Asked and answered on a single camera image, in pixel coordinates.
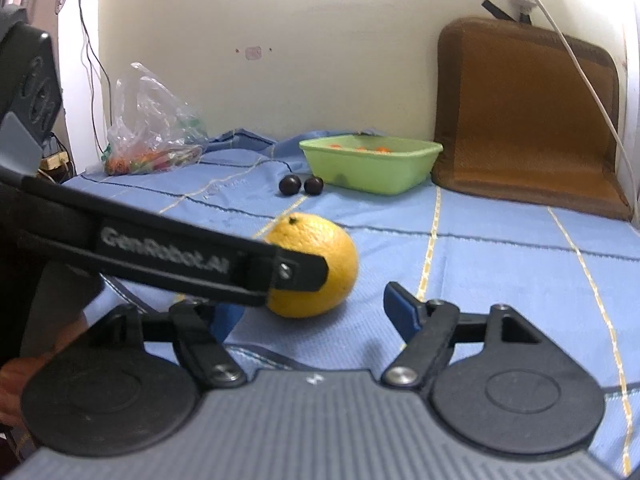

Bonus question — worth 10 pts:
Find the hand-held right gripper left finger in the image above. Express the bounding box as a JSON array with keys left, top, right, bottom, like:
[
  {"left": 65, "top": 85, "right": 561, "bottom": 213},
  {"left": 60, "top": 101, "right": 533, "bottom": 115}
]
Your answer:
[{"left": 89, "top": 300, "right": 249, "bottom": 391}]

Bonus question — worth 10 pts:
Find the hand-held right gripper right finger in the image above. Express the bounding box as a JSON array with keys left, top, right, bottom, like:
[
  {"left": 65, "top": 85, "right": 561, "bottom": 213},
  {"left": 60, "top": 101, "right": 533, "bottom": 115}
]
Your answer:
[{"left": 381, "top": 281, "right": 548, "bottom": 390}]

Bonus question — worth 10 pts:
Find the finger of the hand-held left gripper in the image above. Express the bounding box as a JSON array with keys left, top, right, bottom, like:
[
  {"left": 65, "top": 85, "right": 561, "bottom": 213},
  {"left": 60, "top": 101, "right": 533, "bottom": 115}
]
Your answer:
[{"left": 266, "top": 244, "right": 330, "bottom": 295}]

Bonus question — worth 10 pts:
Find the large yellow orange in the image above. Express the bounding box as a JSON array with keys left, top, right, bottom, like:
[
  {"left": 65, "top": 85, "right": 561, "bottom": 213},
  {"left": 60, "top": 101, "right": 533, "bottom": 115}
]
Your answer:
[{"left": 262, "top": 212, "right": 360, "bottom": 320}]

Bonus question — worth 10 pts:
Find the light green plastic basin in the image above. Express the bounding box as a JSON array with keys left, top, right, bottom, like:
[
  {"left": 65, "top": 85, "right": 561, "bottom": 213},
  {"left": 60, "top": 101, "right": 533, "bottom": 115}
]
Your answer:
[{"left": 298, "top": 134, "right": 444, "bottom": 196}]

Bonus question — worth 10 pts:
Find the person's left hand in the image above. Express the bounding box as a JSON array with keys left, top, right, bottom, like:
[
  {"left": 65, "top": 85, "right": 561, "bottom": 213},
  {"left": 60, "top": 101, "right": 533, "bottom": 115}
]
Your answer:
[{"left": 0, "top": 354, "right": 54, "bottom": 429}]

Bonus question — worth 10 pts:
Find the blue bed sheet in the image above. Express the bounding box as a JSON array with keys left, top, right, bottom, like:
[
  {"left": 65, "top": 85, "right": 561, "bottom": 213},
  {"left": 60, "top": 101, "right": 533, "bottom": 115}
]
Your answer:
[{"left": 60, "top": 129, "right": 640, "bottom": 478}]

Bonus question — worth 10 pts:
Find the clear plastic bag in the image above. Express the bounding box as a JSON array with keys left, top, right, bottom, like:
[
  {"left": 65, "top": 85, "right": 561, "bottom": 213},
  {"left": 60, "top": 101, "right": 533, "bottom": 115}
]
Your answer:
[{"left": 102, "top": 62, "right": 210, "bottom": 177}]

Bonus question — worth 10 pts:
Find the brown woven seat cushion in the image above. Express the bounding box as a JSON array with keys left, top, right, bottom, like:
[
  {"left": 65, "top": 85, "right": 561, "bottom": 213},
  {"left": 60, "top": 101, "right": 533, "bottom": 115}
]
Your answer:
[{"left": 431, "top": 16, "right": 635, "bottom": 222}]

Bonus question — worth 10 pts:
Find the thin black cable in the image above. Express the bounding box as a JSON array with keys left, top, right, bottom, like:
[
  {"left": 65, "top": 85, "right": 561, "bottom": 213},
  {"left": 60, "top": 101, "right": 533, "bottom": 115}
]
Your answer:
[{"left": 72, "top": 0, "right": 112, "bottom": 163}]

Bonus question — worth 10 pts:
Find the white cable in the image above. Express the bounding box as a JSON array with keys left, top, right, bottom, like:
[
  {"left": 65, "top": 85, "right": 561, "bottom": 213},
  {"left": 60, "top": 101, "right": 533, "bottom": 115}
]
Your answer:
[{"left": 529, "top": 0, "right": 640, "bottom": 182}]

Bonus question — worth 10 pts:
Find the black strap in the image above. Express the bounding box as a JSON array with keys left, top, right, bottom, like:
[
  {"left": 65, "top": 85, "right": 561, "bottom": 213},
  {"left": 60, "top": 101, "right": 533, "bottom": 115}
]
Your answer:
[{"left": 481, "top": 0, "right": 517, "bottom": 22}]

